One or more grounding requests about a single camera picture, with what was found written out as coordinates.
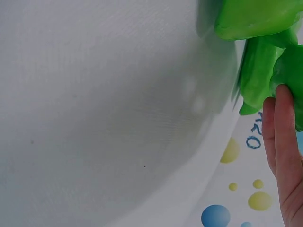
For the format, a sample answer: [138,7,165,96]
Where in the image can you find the person's right hand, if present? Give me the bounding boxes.
[262,84,303,227]

